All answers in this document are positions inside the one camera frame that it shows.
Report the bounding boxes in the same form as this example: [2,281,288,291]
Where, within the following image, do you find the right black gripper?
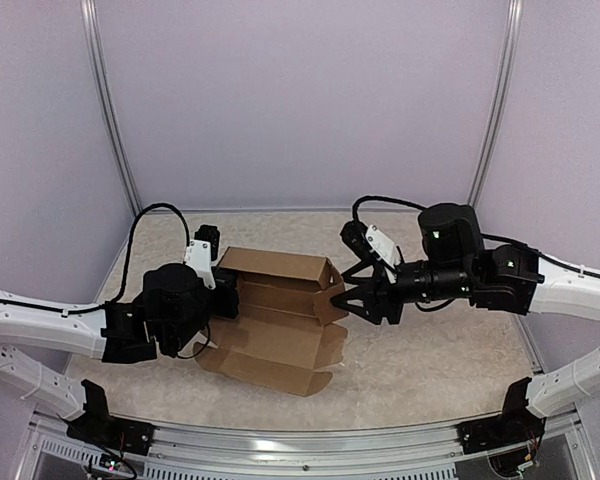
[330,257,475,324]

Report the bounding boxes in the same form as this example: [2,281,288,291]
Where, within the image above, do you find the brown cardboard box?
[196,246,348,397]

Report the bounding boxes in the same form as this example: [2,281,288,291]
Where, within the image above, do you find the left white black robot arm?
[0,263,239,445]

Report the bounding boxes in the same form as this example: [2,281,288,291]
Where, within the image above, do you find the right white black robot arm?
[331,197,600,325]

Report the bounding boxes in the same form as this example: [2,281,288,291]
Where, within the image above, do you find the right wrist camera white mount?
[340,220,404,283]

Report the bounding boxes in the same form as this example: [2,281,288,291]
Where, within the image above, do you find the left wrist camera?
[183,224,220,290]

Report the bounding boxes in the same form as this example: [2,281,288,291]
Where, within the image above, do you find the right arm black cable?
[350,195,431,236]

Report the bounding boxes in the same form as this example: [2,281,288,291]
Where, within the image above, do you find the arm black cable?
[114,202,194,306]
[350,195,431,236]

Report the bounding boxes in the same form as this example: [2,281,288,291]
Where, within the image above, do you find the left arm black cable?
[114,202,194,306]

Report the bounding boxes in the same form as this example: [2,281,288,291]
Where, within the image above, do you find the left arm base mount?
[64,414,156,456]

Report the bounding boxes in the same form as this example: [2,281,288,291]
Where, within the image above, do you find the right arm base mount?
[456,413,546,454]

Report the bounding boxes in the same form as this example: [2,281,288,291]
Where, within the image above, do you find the front aluminium frame rail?
[11,407,600,479]

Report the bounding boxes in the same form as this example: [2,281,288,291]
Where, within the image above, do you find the right aluminium corner post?
[467,0,524,209]

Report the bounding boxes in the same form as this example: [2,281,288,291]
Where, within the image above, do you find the aluminium corner post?
[80,0,143,215]
[467,0,524,209]

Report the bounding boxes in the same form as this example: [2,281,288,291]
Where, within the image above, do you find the left aluminium corner post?
[80,0,143,215]

